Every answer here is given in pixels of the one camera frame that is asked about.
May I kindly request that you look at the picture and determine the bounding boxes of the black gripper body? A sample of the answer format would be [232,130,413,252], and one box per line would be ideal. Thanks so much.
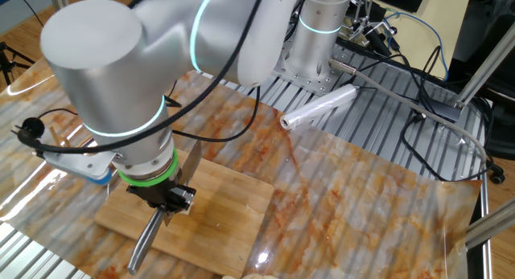
[128,178,184,208]

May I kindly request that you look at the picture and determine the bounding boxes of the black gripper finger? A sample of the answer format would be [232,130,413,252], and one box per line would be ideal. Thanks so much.
[126,185,161,212]
[166,186,197,214]

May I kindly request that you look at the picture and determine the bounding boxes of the steel cleaver knife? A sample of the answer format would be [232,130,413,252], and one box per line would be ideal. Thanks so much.
[127,138,203,276]

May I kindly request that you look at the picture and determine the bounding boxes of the bamboo cutting board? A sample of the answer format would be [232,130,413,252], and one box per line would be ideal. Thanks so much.
[94,148,276,279]

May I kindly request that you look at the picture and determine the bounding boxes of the clear plastic wrap roll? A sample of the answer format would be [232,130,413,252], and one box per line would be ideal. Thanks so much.
[278,83,360,132]

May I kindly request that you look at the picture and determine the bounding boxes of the marble pattern plastic sheet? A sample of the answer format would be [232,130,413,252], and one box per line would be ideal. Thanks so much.
[0,57,483,279]

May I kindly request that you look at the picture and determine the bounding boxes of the black tripod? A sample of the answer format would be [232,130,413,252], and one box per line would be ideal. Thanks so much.
[0,41,36,87]

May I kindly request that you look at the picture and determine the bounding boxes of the beige board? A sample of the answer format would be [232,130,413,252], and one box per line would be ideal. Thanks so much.
[376,0,474,82]

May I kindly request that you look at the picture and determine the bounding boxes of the black caster wheel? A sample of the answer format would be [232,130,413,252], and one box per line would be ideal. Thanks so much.
[488,166,506,186]

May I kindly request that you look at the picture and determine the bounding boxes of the black office chair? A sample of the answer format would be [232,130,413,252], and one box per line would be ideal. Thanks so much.
[448,0,515,162]

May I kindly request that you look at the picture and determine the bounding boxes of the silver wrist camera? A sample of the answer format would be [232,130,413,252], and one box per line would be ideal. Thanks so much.
[38,150,116,187]

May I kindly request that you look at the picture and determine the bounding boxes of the black camera cable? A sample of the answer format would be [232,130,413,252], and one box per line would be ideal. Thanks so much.
[11,0,307,155]

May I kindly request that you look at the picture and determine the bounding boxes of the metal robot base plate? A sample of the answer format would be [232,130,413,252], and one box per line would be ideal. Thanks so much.
[273,43,357,97]

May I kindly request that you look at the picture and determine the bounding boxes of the black looped cable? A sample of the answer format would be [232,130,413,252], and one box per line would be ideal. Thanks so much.
[401,109,496,183]

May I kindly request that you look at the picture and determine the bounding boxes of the grey hose with connector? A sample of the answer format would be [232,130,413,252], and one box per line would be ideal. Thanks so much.
[328,57,488,164]

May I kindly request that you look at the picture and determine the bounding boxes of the grey post foot bracket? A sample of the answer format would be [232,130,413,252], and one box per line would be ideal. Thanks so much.
[418,96,463,123]

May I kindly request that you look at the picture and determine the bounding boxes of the blue cable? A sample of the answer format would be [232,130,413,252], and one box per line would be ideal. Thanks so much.
[381,11,451,81]

